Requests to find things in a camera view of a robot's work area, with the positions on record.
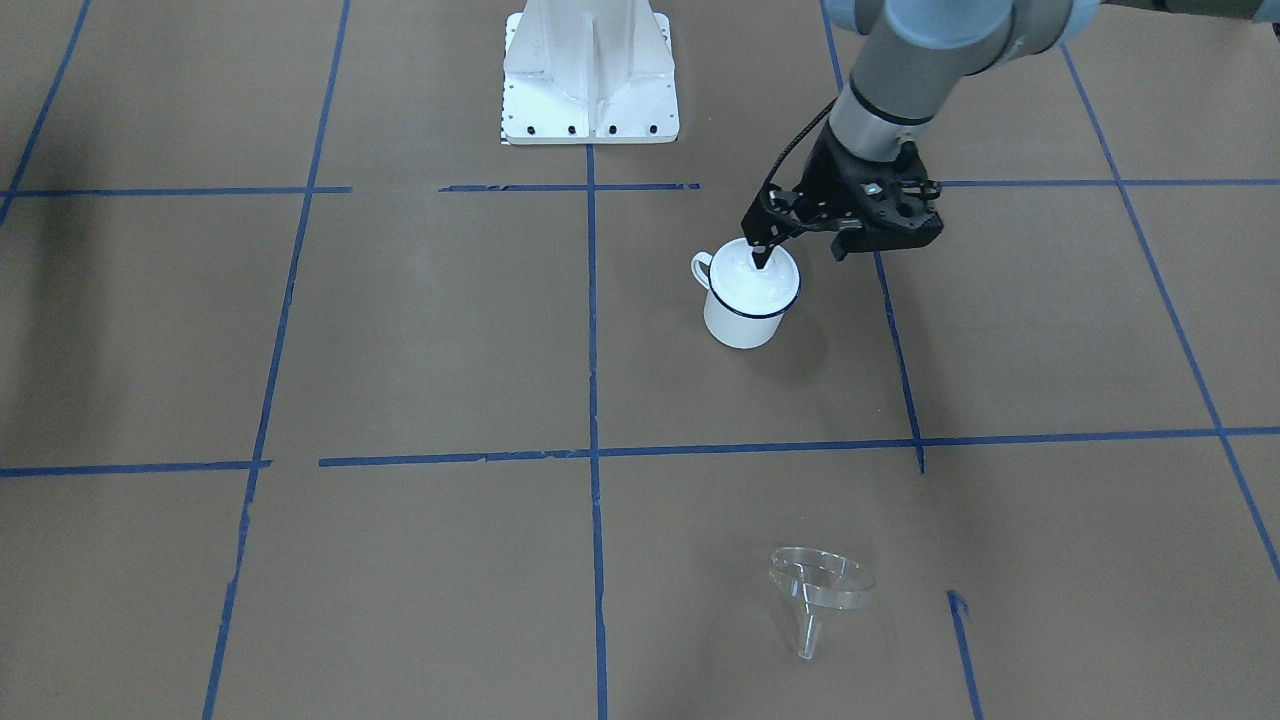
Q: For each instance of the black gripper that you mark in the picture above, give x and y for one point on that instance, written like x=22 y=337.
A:
x=826 y=175

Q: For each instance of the white mug lid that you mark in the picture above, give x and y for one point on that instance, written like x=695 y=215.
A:
x=751 y=290

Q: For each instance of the clear plastic funnel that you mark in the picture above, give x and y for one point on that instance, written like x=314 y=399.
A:
x=818 y=585

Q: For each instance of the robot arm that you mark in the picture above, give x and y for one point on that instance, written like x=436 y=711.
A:
x=915 y=53

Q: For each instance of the white enamel mug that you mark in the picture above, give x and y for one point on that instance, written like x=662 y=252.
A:
x=731 y=329

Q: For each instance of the white camera stand base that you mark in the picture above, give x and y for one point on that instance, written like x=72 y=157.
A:
x=577 y=72

